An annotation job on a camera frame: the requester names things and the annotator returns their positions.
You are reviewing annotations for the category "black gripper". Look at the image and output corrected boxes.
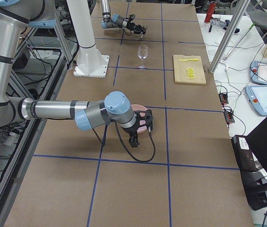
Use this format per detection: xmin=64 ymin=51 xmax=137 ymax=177
xmin=126 ymin=21 xmax=148 ymax=35
xmin=123 ymin=125 xmax=139 ymax=147

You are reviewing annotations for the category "clear wine glass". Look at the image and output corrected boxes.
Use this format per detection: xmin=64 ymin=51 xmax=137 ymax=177
xmin=137 ymin=45 xmax=148 ymax=70

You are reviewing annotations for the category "pink bowl of ice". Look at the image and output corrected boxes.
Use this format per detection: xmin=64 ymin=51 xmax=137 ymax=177
xmin=131 ymin=104 xmax=149 ymax=134

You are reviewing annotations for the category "wooden cutting board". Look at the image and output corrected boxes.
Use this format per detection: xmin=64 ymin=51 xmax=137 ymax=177
xmin=173 ymin=54 xmax=206 ymax=85

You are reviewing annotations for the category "yellow plastic knife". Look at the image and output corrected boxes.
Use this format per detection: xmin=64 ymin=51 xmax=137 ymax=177
xmin=178 ymin=58 xmax=199 ymax=62

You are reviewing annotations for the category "red bottle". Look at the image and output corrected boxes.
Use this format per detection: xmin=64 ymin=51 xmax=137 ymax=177
xmin=204 ymin=1 xmax=216 ymax=23

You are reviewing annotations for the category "far blue teach pendant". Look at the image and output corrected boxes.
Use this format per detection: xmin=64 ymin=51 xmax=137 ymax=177
xmin=250 ymin=61 xmax=267 ymax=85

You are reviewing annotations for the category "blue teach pendant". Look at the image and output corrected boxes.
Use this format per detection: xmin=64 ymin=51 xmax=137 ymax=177
xmin=245 ymin=85 xmax=267 ymax=116
xmin=250 ymin=61 xmax=267 ymax=85

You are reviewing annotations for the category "near blue teach pendant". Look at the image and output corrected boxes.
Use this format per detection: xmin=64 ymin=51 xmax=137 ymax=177
xmin=245 ymin=85 xmax=267 ymax=116

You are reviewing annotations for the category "black computer box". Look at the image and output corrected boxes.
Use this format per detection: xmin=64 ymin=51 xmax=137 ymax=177
xmin=231 ymin=135 xmax=267 ymax=211

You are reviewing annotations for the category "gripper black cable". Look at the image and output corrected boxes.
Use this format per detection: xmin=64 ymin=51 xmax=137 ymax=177
xmin=93 ymin=120 xmax=157 ymax=163

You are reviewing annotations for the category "white camera pedestal column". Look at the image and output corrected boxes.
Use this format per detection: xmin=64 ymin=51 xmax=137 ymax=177
xmin=67 ymin=0 xmax=109 ymax=78

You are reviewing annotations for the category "green handled reacher stick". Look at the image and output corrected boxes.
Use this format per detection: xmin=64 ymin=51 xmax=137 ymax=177
xmin=220 ymin=23 xmax=255 ymax=64

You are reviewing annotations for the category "aluminium frame post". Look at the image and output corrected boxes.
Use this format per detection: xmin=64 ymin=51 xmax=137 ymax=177
xmin=209 ymin=0 xmax=250 ymax=74

